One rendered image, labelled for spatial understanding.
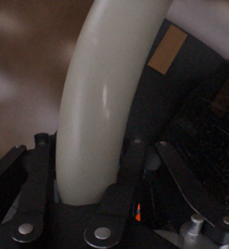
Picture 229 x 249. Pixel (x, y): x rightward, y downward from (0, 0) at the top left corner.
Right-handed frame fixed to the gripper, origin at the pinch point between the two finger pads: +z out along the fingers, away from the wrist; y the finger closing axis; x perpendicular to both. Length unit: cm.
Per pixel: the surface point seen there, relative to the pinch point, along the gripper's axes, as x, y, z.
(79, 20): 32, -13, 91
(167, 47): 17, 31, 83
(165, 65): 8, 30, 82
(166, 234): -34.9, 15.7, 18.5
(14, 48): 21, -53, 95
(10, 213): -52, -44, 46
